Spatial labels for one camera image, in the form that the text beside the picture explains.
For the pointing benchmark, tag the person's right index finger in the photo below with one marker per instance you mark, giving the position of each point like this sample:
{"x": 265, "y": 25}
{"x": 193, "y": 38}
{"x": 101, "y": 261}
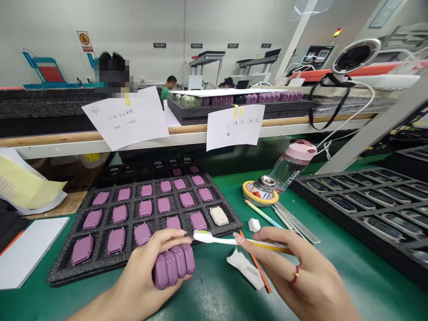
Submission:
{"x": 281, "y": 235}

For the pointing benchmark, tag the rows of purple cases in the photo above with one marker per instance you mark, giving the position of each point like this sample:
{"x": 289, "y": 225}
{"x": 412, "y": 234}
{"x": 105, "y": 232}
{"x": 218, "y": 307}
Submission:
{"x": 119, "y": 214}

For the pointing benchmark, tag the person's left fingers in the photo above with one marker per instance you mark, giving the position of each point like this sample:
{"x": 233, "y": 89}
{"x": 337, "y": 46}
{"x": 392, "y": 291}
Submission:
{"x": 188, "y": 277}

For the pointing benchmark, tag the crumpled white tissue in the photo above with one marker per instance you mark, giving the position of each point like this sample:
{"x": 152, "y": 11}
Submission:
{"x": 245, "y": 267}

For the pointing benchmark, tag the blue and red rack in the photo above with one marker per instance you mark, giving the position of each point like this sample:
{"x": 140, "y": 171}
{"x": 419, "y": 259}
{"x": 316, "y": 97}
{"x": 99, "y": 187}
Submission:
{"x": 46, "y": 70}

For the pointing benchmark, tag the beige watch case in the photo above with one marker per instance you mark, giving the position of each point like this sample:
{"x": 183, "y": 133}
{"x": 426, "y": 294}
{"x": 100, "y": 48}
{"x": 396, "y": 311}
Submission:
{"x": 218, "y": 216}

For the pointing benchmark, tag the rows of dark screen watches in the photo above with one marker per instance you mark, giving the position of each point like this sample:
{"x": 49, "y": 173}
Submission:
{"x": 374, "y": 200}

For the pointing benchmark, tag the black tray with deep slots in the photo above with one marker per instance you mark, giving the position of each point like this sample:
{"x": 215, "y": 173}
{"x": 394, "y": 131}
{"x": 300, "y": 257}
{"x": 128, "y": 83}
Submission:
{"x": 334, "y": 220}

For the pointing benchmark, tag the clear water bottle pink lid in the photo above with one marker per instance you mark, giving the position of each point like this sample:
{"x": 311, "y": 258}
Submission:
{"x": 291, "y": 167}

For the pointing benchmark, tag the small handwritten paper note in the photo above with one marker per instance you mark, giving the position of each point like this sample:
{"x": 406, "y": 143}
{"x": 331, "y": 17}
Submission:
{"x": 234, "y": 128}

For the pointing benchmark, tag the white paper sheet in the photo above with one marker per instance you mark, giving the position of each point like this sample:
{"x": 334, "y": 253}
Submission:
{"x": 214, "y": 92}

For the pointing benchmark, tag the white frame post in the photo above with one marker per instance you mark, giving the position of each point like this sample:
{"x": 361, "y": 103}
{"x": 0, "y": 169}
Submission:
{"x": 384, "y": 127}

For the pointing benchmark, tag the red and yellow warning sign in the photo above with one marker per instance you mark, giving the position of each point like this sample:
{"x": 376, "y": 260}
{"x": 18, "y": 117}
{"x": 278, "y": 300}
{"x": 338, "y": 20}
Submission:
{"x": 83, "y": 40}

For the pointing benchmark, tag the person's left hand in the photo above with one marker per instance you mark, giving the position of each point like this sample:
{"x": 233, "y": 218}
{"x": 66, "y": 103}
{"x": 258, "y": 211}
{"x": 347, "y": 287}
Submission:
{"x": 142, "y": 267}

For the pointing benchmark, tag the row of dark watch cases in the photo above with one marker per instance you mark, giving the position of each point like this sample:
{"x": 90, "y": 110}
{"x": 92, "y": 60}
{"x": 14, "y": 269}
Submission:
{"x": 143, "y": 167}

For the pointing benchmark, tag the stack of clear plastic trays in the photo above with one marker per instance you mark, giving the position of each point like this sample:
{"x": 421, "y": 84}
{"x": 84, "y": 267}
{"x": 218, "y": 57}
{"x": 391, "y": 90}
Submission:
{"x": 351, "y": 105}

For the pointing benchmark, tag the yellow tape roll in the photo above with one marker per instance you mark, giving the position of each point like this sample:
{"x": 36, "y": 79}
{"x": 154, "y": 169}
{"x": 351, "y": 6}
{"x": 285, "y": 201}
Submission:
{"x": 249, "y": 192}

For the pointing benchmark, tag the row of assorted watch cases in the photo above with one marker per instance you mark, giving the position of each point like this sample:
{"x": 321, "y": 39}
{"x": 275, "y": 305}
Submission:
{"x": 267, "y": 97}

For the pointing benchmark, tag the person's right thumb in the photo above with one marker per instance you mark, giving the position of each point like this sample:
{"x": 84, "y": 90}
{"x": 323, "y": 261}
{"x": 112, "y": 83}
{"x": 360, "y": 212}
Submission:
{"x": 245, "y": 240}

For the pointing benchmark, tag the white and yellow toothbrush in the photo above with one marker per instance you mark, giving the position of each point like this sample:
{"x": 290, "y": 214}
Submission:
{"x": 217, "y": 239}

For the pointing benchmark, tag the grey machine stand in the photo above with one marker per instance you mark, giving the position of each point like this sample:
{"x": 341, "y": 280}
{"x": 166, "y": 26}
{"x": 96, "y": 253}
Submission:
{"x": 259, "y": 65}
{"x": 205, "y": 67}

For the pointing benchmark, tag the white flat box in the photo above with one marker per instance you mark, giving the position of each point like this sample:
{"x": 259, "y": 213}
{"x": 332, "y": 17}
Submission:
{"x": 30, "y": 249}

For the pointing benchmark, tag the person's left thumb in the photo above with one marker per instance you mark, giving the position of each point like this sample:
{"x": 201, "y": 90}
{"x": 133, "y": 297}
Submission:
{"x": 177, "y": 241}

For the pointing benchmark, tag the small white eraser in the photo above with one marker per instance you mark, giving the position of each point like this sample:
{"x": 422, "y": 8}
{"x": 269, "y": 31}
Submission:
{"x": 254, "y": 224}

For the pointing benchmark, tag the large handwritten paper note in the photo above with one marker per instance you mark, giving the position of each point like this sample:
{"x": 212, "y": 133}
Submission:
{"x": 128, "y": 118}

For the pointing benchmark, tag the person's right hand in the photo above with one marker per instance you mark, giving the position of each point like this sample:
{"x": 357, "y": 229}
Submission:
{"x": 294, "y": 271}

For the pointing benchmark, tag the wooden board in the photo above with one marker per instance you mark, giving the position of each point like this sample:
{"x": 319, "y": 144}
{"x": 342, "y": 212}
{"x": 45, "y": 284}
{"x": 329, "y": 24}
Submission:
{"x": 70, "y": 200}

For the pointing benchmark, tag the metal ruler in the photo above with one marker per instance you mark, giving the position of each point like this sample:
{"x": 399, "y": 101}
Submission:
{"x": 297, "y": 222}

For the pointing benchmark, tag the stack of black foam trays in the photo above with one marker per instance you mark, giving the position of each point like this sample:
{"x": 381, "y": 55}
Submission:
{"x": 284, "y": 108}

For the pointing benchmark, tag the small glass bottle metal cap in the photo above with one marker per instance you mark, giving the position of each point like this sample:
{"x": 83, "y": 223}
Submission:
{"x": 264, "y": 187}

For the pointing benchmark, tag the person's right fingers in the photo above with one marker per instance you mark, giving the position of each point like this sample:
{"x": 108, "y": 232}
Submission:
{"x": 291, "y": 264}

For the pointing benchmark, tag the wooden and white shelf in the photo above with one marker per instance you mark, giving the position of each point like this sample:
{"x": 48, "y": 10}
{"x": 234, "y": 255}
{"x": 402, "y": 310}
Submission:
{"x": 187, "y": 130}

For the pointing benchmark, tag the purple watch case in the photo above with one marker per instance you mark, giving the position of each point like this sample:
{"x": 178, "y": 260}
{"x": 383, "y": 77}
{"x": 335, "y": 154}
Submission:
{"x": 177, "y": 172}
{"x": 194, "y": 170}
{"x": 161, "y": 272}
{"x": 179, "y": 260}
{"x": 171, "y": 267}
{"x": 189, "y": 257}

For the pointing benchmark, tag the orange pencil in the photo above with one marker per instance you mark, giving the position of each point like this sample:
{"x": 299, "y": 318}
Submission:
{"x": 260, "y": 271}

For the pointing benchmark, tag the person's left index finger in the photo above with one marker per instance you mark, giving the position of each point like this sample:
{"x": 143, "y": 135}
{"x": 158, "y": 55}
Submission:
{"x": 170, "y": 232}

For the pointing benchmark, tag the yellow paper sheets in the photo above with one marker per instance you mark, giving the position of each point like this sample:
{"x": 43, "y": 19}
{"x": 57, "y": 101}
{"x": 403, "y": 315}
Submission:
{"x": 26, "y": 187}

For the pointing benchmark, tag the pale green pencil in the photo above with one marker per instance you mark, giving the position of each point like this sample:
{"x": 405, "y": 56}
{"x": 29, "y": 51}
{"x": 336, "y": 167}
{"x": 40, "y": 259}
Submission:
{"x": 264, "y": 214}

